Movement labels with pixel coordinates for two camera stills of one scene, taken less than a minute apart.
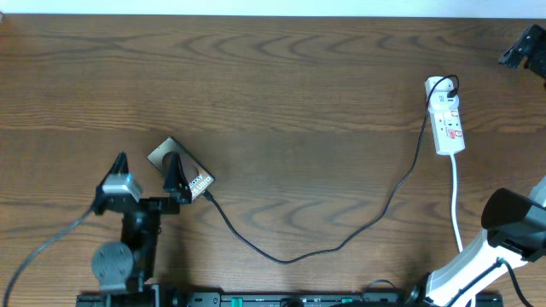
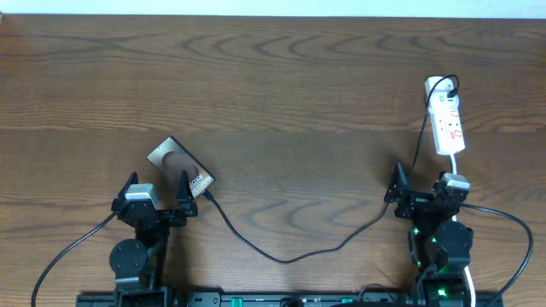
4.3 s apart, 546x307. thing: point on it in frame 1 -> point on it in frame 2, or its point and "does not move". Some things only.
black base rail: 290,299 does not move
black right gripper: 537,60 -> 415,202
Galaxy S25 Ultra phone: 200,179 does not move
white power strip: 448,131 does not move
